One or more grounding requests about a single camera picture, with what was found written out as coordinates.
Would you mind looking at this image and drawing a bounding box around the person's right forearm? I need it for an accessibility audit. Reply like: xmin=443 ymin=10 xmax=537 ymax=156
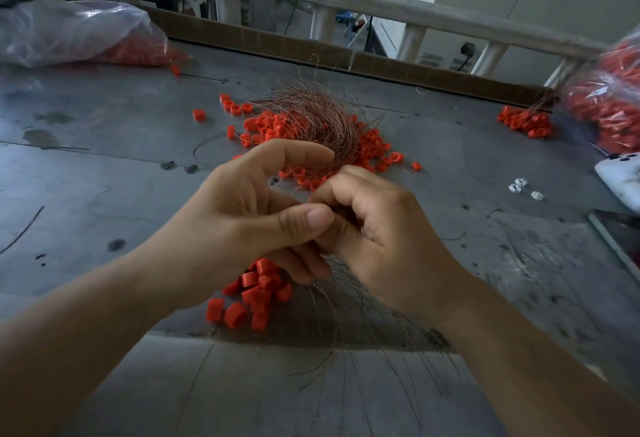
xmin=434 ymin=274 xmax=640 ymax=437

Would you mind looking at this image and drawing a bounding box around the brown cardboard edge strip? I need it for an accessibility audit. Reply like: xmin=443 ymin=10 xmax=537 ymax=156
xmin=142 ymin=5 xmax=554 ymax=108

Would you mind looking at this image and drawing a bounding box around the tangled copper wire bundle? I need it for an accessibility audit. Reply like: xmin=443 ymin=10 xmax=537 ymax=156
xmin=247 ymin=54 xmax=383 ymax=179

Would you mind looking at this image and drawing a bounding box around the clear bag of red caps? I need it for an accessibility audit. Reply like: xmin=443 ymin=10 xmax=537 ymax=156
xmin=0 ymin=0 xmax=190 ymax=69
xmin=559 ymin=26 xmax=640 ymax=154

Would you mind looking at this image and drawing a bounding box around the white smartphone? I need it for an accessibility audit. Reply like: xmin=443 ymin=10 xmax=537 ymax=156
xmin=594 ymin=152 xmax=640 ymax=215

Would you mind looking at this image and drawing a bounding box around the bunch of thin wire strands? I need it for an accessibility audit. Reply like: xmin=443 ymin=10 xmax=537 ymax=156
xmin=287 ymin=258 xmax=466 ymax=437

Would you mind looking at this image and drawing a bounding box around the cluster of threaded red caps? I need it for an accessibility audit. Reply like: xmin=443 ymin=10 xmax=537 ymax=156
xmin=206 ymin=258 xmax=295 ymax=332

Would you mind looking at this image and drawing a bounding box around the black wall plug with cable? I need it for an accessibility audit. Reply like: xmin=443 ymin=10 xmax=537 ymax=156
xmin=456 ymin=42 xmax=476 ymax=72

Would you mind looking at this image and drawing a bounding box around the person's right hand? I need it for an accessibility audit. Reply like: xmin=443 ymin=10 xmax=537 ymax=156
xmin=307 ymin=165 xmax=472 ymax=327

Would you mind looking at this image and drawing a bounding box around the thin steel wire loop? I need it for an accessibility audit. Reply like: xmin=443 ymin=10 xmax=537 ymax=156
xmin=192 ymin=131 xmax=242 ymax=165

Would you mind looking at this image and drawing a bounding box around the large pile of red caps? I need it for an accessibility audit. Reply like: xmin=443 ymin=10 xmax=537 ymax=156
xmin=218 ymin=93 xmax=406 ymax=191

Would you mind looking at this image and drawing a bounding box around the person's left forearm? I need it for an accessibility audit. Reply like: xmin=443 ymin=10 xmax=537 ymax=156
xmin=0 ymin=251 xmax=177 ymax=437

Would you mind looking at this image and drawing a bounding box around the small pile of red caps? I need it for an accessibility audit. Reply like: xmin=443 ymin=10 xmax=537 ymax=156
xmin=496 ymin=105 xmax=554 ymax=139

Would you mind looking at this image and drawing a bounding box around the person's left hand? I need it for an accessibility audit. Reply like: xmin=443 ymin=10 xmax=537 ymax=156
xmin=131 ymin=139 xmax=336 ymax=312

